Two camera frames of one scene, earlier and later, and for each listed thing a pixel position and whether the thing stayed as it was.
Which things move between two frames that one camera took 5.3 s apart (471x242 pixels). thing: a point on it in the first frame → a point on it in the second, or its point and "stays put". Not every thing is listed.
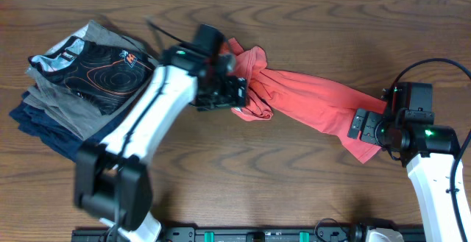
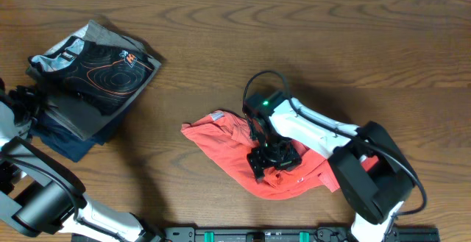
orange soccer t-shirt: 302,97 → 223,141
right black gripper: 368,133 → 259,162
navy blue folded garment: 47,132 stays put
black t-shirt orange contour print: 107,75 stays put
